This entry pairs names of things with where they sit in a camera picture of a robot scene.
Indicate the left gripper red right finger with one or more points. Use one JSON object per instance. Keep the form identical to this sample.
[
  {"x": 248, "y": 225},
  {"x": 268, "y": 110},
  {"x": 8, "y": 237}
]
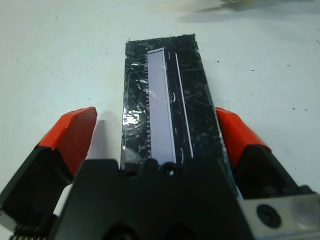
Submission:
[{"x": 237, "y": 135}]

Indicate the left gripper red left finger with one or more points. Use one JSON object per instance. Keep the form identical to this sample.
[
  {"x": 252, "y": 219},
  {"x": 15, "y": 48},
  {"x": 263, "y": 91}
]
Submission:
[{"x": 72, "y": 135}]

